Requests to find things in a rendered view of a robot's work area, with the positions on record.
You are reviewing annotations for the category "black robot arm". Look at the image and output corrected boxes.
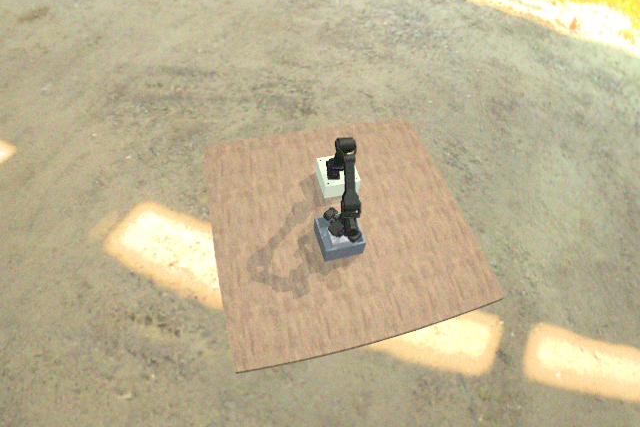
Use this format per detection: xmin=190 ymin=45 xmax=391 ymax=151
xmin=326 ymin=137 xmax=362 ymax=238

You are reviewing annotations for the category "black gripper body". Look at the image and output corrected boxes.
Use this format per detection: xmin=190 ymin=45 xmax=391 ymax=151
xmin=323 ymin=207 xmax=362 ymax=243

